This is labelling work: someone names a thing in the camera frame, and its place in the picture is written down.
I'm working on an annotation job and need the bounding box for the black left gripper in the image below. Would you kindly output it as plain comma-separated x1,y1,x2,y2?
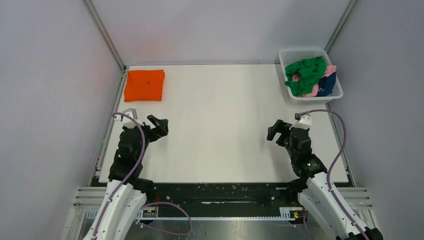
129,114,168,160

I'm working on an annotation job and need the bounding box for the green t shirt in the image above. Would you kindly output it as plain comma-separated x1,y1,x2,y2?
284,56,327,97

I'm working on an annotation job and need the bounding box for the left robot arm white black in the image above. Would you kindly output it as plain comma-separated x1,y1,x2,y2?
84,109,169,240

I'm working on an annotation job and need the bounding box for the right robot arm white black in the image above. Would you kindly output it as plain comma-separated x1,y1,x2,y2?
266,119,383,240

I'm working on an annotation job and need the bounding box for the folded orange t shirt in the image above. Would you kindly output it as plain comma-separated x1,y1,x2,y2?
124,69,166,102

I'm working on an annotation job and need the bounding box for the navy blue t shirt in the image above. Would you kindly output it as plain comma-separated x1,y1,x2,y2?
316,72,337,97

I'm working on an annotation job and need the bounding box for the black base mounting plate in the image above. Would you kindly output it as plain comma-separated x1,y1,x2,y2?
131,179,301,218

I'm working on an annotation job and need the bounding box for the white plastic laundry basket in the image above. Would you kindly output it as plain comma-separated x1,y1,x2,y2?
278,49,344,105

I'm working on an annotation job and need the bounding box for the pink t shirt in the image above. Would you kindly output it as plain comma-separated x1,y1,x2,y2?
298,65,337,98

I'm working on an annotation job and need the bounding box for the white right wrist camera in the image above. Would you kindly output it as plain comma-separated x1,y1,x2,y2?
290,113,312,130

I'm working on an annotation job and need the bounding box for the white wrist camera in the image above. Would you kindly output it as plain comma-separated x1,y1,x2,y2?
290,113,312,130
112,108,142,129

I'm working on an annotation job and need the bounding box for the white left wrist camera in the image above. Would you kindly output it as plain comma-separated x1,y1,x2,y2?
112,108,142,129

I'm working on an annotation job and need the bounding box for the white slotted cable duct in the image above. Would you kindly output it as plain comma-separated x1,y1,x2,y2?
85,207,306,222

